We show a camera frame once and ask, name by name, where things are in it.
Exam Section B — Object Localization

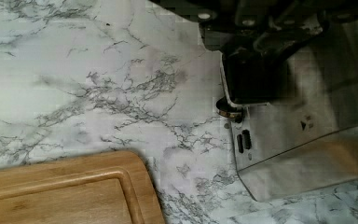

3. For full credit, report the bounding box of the bamboo cutting board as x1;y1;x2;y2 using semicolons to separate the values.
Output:
0;151;165;224

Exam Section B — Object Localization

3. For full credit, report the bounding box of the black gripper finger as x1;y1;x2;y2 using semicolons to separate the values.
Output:
221;38;293;105

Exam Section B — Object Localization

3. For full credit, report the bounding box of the stainless steel toaster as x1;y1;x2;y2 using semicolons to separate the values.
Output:
216;21;358;202

